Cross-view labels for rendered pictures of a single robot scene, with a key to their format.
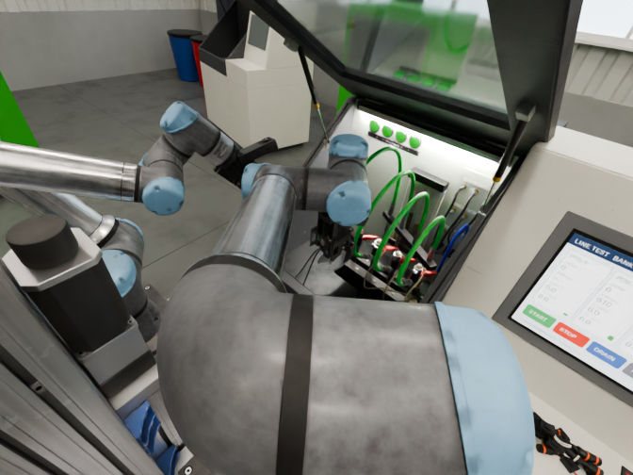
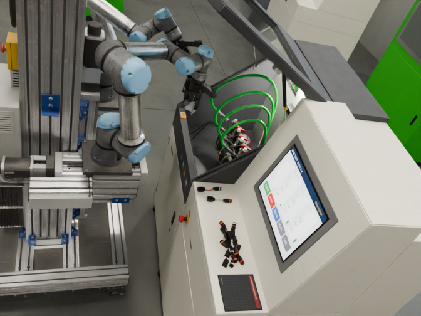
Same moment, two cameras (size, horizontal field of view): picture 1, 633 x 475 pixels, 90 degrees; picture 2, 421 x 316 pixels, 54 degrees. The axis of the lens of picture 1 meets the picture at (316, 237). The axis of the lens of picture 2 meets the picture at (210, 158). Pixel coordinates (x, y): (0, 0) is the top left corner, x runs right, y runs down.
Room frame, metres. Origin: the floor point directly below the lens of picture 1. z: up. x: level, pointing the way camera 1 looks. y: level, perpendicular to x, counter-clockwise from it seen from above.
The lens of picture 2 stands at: (-0.83, -0.98, 2.40)
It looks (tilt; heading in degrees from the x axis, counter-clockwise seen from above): 40 degrees down; 27
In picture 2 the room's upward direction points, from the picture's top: 20 degrees clockwise
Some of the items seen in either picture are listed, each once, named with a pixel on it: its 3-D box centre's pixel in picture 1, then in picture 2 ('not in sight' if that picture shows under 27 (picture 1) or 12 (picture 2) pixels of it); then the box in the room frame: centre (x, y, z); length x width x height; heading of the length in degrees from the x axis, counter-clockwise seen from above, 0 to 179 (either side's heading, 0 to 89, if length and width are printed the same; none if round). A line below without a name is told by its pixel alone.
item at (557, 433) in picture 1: (554, 440); (230, 242); (0.31, -0.62, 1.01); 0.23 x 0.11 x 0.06; 50
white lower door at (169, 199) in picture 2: not in sight; (167, 198); (0.71, 0.01, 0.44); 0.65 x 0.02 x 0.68; 50
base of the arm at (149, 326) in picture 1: (126, 315); (101, 86); (0.48, 0.48, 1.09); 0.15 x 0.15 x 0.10
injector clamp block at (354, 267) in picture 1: (375, 289); (228, 163); (0.82, -0.25, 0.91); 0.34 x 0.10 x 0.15; 50
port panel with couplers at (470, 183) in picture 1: (462, 215); not in sight; (0.94, -0.51, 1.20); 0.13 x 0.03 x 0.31; 50
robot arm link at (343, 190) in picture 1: (338, 192); (186, 63); (0.48, -0.03, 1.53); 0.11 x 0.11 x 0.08; 2
